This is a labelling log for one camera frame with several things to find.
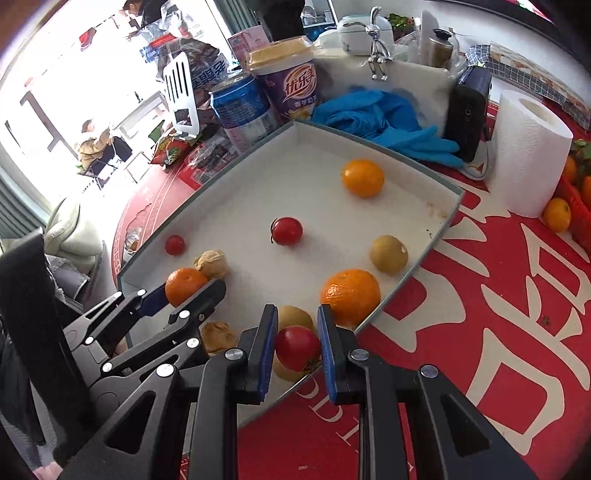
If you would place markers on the white kettle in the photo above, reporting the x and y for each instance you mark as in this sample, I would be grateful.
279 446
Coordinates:
353 32

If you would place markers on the pile of leafy tangerines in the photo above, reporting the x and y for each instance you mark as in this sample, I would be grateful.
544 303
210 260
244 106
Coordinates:
570 168

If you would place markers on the large smooth orange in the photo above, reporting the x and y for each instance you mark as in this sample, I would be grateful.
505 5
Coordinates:
363 177

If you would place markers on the silver figurine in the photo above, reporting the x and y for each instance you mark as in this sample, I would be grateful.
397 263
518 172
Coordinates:
378 55

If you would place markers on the grey curtain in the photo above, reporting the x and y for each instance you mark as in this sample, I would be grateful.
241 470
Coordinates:
18 203

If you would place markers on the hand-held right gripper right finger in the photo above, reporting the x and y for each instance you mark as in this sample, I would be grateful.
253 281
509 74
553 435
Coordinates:
325 350

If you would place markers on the large bumpy tangerine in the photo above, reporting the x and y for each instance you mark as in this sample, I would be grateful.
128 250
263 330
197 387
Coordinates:
353 295

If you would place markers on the green potted plant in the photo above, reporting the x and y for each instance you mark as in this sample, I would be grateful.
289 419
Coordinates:
399 22

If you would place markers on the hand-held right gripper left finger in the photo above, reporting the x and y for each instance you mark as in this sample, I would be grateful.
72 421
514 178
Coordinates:
268 350

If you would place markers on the small cherry tomato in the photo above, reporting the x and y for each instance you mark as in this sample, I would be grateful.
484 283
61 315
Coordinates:
175 245

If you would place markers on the blue rubber gloves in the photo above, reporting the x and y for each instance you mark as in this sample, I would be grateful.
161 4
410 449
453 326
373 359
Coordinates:
369 115

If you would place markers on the red printed table mat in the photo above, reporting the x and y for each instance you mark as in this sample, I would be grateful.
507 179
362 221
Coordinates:
540 304

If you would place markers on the tan walnut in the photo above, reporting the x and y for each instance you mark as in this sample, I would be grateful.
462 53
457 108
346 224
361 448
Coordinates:
219 337
211 263

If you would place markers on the green red snack packet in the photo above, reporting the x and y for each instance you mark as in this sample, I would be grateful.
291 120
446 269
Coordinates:
171 152

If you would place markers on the purple drink cup yellow lid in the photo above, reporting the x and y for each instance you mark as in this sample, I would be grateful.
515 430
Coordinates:
295 87

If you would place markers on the black folding chair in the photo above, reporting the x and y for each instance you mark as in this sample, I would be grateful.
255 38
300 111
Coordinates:
111 164

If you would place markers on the pink milk carton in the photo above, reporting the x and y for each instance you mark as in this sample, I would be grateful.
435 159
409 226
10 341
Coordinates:
242 44

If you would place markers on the red tomato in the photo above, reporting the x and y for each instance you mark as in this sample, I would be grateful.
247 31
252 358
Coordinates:
298 348
287 230

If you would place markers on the white slotted spatula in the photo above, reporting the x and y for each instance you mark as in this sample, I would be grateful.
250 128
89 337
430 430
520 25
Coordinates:
182 110

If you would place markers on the small smooth orange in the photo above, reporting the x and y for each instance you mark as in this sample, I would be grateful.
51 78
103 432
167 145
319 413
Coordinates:
556 215

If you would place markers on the white paper towel roll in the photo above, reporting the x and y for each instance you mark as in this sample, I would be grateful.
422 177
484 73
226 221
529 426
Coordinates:
521 157

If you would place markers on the cream padded jacket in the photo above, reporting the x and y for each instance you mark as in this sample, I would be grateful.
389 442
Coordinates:
74 226

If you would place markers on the dark snack bag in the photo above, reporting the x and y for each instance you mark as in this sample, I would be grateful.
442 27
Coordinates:
207 60

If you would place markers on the brown pump bottle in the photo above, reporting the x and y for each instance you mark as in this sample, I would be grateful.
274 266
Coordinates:
438 50

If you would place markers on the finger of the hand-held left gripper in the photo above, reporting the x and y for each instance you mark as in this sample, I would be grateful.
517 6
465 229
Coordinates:
207 297
154 300

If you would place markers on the blue drink can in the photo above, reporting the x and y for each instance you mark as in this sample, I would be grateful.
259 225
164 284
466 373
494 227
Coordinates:
240 115

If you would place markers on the grey tray white inside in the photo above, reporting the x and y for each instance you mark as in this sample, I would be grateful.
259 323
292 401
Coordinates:
323 194

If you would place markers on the brown kiwi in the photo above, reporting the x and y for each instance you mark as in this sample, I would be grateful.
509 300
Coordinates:
389 254
295 316

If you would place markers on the white glossy container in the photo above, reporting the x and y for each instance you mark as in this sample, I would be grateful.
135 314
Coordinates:
415 87

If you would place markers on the small tangerine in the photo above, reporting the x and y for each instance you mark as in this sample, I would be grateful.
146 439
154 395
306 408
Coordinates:
184 286

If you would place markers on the black electronic device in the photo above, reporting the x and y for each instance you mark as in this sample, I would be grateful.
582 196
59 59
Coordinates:
464 120

